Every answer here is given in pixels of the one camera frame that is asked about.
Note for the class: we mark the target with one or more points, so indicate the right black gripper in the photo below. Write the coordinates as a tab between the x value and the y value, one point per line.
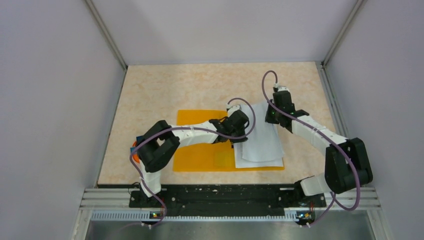
268	118

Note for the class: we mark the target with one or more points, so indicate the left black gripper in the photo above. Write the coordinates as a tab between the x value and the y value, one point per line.
234	140

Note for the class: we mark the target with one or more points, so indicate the white paper sheet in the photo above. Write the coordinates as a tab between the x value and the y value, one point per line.
263	142

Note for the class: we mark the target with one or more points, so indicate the orange plastic folder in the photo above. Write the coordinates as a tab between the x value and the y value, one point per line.
205	157

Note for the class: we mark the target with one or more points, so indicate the dark blue toy block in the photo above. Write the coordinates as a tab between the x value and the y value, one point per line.
140	138

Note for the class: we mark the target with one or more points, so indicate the orange curved toy block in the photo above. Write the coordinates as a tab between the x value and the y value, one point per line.
135	157

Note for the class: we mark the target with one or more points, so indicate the printed paper stack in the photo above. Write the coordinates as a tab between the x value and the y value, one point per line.
241	163

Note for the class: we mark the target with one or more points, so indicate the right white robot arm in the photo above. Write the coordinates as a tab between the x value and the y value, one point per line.
346	160

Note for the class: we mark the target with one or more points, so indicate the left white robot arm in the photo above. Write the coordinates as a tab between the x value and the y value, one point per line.
158	145

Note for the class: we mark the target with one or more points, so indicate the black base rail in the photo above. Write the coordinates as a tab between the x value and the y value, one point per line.
226	200

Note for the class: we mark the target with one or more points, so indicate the white slotted cable duct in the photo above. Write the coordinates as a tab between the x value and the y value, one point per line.
147	216

